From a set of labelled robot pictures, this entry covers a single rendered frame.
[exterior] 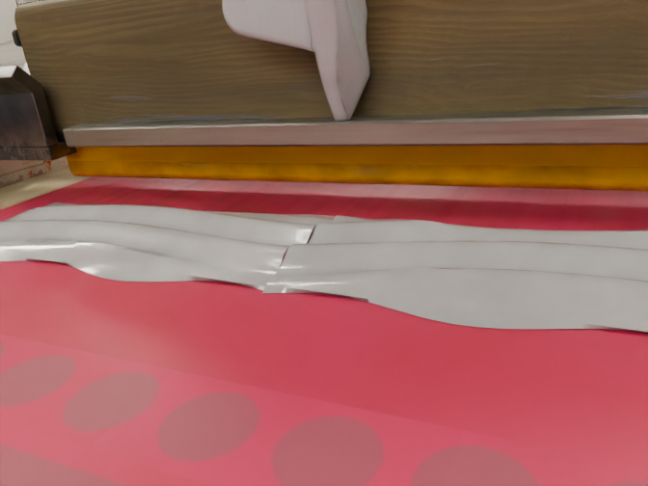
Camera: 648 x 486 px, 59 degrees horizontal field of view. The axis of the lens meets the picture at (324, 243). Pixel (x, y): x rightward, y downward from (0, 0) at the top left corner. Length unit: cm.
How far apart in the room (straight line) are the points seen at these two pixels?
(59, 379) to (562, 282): 14
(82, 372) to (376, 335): 8
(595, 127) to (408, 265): 8
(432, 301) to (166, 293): 9
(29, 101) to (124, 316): 19
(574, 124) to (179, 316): 15
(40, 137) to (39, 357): 20
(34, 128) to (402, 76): 21
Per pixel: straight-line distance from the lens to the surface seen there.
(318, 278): 18
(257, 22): 25
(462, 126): 23
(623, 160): 25
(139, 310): 19
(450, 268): 17
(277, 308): 18
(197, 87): 29
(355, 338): 16
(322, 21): 23
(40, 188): 40
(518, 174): 25
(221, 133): 28
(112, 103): 33
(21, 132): 37
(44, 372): 18
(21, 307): 22
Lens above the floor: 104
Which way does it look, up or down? 22 degrees down
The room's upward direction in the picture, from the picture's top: 6 degrees counter-clockwise
